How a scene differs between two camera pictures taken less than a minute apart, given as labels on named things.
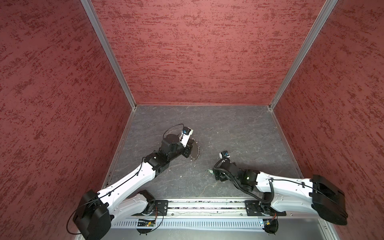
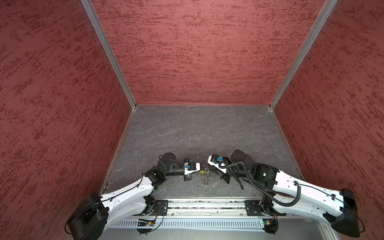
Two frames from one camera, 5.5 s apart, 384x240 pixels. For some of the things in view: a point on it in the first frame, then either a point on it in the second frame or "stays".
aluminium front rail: [214, 208] stays
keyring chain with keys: [195, 149] → [205, 178]
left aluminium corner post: [94, 18] stays
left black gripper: [187, 149] → [187, 178]
